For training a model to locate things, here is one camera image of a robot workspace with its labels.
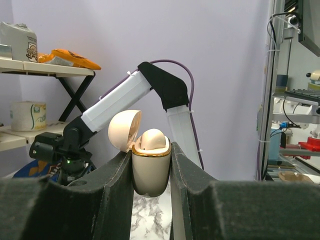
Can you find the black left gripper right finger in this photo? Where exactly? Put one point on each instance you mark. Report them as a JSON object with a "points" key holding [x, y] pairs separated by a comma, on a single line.
{"points": [[204, 208]]}

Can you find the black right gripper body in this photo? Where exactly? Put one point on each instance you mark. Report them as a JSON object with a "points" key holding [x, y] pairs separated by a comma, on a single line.
{"points": [[75, 161]]}

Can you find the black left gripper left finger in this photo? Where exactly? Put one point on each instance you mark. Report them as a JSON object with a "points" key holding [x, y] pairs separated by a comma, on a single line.
{"points": [[97, 206]]}

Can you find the beige small earbud case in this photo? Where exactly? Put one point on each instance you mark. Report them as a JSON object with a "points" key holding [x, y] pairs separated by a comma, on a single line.
{"points": [[150, 168]]}

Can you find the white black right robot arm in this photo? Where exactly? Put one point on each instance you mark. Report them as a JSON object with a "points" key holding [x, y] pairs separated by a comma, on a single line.
{"points": [[174, 95]]}

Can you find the blue Doritos bag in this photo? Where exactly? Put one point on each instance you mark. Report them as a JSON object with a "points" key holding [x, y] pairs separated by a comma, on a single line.
{"points": [[39, 168]]}

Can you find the white yellow cup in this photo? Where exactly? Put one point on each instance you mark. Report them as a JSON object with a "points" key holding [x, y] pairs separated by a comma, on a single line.
{"points": [[28, 116]]}

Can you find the black beige shelf rack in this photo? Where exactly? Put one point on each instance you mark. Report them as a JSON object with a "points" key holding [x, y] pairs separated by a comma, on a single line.
{"points": [[74, 80]]}

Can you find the orange honey dijon chips bag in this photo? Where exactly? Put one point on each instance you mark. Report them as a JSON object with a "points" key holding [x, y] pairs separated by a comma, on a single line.
{"points": [[63, 57]]}

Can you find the white popcorn tub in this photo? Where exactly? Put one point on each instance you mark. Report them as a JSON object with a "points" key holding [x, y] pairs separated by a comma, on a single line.
{"points": [[22, 39]]}

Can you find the red plastic part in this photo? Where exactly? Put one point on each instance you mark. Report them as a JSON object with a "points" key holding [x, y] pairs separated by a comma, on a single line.
{"points": [[312, 144]]}

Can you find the dark monitor screen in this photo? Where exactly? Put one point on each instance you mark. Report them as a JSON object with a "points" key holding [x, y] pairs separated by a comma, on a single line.
{"points": [[309, 25]]}

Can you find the grey metal background frame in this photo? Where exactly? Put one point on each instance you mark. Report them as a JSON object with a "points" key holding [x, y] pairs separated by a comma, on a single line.
{"points": [[273, 28]]}

